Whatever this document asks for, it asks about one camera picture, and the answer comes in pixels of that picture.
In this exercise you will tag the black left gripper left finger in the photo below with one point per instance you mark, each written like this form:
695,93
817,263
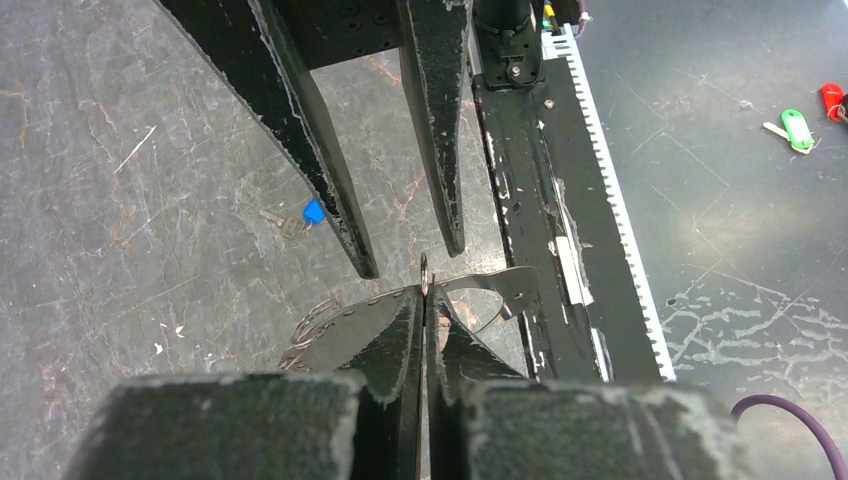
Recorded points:
360,421

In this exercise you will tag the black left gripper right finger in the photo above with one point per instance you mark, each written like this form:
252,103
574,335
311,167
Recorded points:
487,421

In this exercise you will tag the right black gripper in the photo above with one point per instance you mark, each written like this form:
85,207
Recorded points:
263,50

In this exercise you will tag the blue tagged key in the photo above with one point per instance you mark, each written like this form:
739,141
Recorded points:
291,227

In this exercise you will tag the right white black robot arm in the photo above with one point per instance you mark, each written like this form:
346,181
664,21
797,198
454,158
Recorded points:
510,36

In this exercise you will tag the green tagged key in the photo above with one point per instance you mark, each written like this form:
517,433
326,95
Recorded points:
794,130

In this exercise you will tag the red object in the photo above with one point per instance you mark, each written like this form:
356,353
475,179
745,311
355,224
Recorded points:
834,101

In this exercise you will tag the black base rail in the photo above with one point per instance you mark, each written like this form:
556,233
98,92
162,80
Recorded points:
551,206

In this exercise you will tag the white toothed cable duct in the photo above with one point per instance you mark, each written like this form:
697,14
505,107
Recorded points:
564,45

